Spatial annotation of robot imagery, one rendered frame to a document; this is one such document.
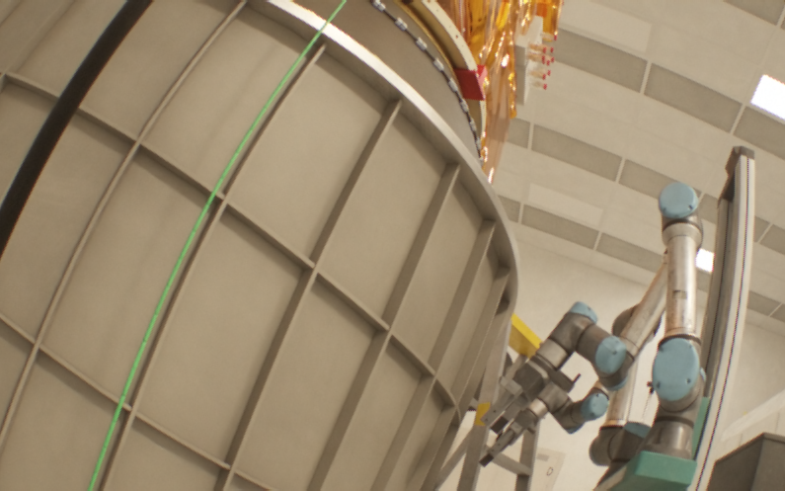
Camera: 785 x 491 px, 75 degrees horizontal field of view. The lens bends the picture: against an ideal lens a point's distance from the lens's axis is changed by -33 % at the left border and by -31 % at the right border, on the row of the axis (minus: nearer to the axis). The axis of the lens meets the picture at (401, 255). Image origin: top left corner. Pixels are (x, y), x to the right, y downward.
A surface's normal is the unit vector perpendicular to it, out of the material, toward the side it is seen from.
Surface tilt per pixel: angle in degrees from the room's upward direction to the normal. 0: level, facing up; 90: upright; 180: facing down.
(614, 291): 90
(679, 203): 83
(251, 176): 90
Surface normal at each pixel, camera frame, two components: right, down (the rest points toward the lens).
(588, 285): -0.05, -0.46
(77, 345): 0.47, -0.21
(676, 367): -0.51, -0.43
